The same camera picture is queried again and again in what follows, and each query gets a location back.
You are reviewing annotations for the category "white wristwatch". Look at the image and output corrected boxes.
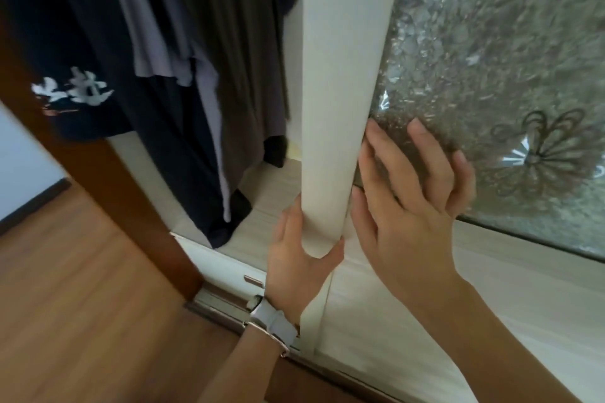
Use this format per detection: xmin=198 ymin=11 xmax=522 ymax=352
xmin=243 ymin=296 xmax=301 ymax=359

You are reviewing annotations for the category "dark baseboard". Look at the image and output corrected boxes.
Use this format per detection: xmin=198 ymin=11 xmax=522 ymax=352
xmin=0 ymin=178 xmax=72 ymax=239

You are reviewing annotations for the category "white sliding door patterned glass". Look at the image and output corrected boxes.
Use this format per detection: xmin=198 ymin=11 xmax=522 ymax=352
xmin=299 ymin=0 xmax=605 ymax=403

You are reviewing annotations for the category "person's left forearm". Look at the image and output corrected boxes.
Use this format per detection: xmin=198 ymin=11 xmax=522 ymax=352
xmin=207 ymin=322 xmax=303 ymax=403

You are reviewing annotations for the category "black hanging garment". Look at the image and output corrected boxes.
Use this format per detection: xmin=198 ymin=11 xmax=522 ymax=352
xmin=262 ymin=0 xmax=301 ymax=169

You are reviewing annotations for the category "brown-grey hanging garment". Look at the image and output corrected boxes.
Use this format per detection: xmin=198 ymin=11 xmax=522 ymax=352
xmin=168 ymin=0 xmax=290 ymax=202

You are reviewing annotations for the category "brown wooden wardrobe frame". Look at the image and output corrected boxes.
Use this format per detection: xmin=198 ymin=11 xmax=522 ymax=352
xmin=0 ymin=6 xmax=205 ymax=302

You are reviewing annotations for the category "long dark navy garment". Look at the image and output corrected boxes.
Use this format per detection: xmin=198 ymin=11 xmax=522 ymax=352
xmin=113 ymin=68 xmax=254 ymax=250

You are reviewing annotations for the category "person's right forearm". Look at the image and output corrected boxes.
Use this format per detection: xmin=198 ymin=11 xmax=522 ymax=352
xmin=401 ymin=274 xmax=583 ymax=403

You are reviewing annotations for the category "white drawer with metal handle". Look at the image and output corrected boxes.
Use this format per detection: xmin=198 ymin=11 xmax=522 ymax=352
xmin=169 ymin=231 xmax=266 ymax=310

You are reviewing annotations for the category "person's left hand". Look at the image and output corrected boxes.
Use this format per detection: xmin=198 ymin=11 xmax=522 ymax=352
xmin=264 ymin=193 xmax=346 ymax=326

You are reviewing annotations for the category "person's right hand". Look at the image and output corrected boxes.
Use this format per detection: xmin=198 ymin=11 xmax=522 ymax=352
xmin=350 ymin=116 xmax=476 ymax=308

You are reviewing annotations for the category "light grey hanging shirt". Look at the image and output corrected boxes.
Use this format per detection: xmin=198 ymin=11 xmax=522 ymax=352
xmin=98 ymin=0 xmax=233 ymax=224

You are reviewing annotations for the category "navy t-shirt with white print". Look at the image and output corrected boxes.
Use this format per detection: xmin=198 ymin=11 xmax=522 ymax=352
xmin=0 ymin=0 xmax=139 ymax=144

